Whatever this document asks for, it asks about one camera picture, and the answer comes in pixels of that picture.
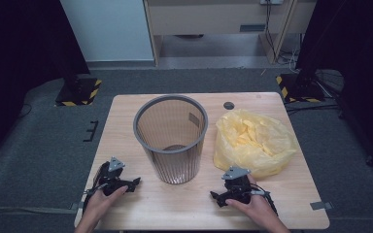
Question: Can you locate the grey mesh waste basket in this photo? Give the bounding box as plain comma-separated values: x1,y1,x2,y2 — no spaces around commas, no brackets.
132,93,209,185

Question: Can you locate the light wooden desk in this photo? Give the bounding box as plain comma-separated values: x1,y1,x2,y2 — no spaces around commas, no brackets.
143,0,319,67

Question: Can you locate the yellow plastic bag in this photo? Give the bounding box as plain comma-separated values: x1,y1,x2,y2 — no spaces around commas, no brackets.
213,109,300,180

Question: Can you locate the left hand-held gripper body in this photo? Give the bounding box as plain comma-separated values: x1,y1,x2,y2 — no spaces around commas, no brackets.
92,156,131,196

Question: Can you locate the black curtain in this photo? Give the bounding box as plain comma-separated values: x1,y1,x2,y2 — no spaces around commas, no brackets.
0,0,90,171
295,0,373,178

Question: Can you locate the person's right hand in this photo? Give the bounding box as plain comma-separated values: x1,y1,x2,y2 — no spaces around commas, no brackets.
224,194,282,228

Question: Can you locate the black stand base striped edge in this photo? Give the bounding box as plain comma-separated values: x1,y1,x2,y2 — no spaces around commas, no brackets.
54,75,103,107
275,72,326,104

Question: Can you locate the black hanging desk cable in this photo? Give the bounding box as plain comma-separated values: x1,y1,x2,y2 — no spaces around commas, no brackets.
264,3,279,60

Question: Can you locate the long grey floor tape strip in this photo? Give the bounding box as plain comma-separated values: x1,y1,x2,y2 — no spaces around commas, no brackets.
0,206,79,216

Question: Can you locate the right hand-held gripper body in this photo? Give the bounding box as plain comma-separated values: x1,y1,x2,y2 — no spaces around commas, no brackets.
220,165,254,205

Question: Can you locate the thin black floor cable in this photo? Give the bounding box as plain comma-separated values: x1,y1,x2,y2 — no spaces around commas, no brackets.
18,102,33,118

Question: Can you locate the person's left hand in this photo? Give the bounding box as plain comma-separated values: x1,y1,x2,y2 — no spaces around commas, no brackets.
83,185,129,225

